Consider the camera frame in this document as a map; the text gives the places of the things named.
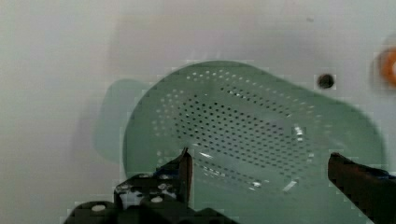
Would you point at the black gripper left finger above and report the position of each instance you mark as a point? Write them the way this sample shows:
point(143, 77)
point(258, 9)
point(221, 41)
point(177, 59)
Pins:
point(169, 184)

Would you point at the orange slice toy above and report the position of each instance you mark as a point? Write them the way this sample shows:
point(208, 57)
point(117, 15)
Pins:
point(386, 66)

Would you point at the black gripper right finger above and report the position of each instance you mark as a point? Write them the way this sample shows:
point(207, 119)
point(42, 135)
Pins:
point(372, 190)

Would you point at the green plastic strainer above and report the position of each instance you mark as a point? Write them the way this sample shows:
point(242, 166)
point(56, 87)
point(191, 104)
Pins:
point(259, 144)

